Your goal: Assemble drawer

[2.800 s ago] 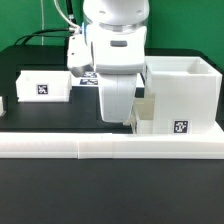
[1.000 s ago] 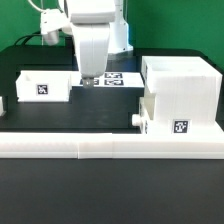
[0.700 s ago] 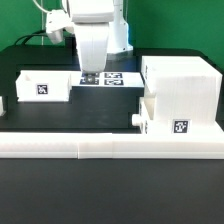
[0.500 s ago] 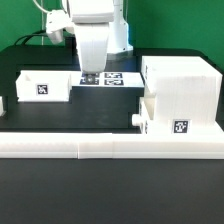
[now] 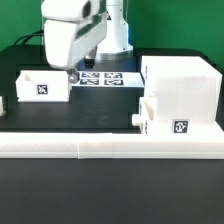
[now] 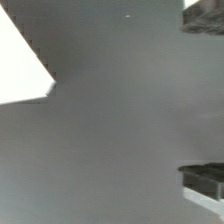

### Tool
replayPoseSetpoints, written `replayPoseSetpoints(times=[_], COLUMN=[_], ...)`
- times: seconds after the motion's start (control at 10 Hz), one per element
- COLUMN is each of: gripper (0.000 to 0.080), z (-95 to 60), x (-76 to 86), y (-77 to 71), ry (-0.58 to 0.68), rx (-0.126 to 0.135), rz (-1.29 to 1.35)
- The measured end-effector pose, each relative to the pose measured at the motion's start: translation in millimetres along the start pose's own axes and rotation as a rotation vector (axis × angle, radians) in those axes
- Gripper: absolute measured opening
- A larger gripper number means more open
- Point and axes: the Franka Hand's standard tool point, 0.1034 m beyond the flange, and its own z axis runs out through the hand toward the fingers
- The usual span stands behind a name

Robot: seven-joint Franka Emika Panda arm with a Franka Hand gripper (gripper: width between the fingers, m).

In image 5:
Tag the white drawer tray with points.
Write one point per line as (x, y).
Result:
(144, 119)
(42, 86)

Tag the white fiducial marker sheet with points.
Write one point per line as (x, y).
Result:
(110, 79)

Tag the white L-shaped fence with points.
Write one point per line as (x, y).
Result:
(199, 145)

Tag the white rear drawer tray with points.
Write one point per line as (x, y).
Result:
(42, 86)

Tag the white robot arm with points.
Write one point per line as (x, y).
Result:
(116, 43)

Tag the white drawer cabinet box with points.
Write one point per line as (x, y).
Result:
(187, 90)

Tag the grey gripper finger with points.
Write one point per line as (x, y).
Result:
(73, 76)
(89, 59)

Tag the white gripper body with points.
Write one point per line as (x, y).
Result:
(72, 29)

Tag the white front drawer tray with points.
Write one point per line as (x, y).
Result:
(144, 119)

